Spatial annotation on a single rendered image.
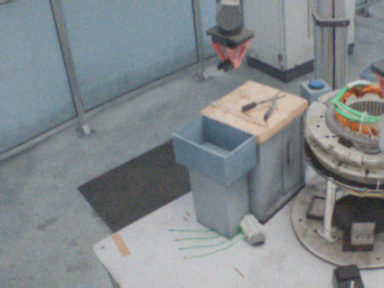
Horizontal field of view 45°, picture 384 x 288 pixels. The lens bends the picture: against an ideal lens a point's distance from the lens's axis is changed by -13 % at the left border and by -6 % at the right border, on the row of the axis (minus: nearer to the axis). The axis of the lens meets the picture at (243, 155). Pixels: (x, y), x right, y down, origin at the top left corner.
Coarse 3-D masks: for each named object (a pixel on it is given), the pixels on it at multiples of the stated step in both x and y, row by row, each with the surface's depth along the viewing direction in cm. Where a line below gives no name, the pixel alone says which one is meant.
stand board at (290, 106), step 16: (240, 96) 131; (256, 96) 131; (272, 96) 130; (288, 96) 130; (208, 112) 126; (224, 112) 125; (256, 112) 124; (288, 112) 124; (256, 128) 119; (272, 128) 119
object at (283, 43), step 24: (264, 0) 331; (288, 0) 319; (312, 0) 333; (264, 24) 343; (288, 24) 329; (312, 24) 343; (264, 48) 356; (288, 48) 340; (312, 48) 356; (264, 72) 371; (288, 72) 352
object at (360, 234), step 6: (354, 222) 118; (360, 222) 118; (366, 222) 118; (372, 222) 118; (354, 228) 119; (360, 228) 119; (366, 228) 119; (372, 228) 118; (354, 234) 120; (360, 234) 120; (366, 234) 119; (372, 234) 119; (354, 240) 118; (360, 240) 118; (366, 240) 118; (372, 240) 118
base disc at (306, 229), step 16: (320, 176) 145; (304, 192) 139; (320, 192) 139; (304, 208) 134; (304, 224) 129; (304, 240) 125; (320, 240) 124; (336, 240) 124; (320, 256) 120; (336, 256) 119; (352, 256) 119; (368, 256) 118
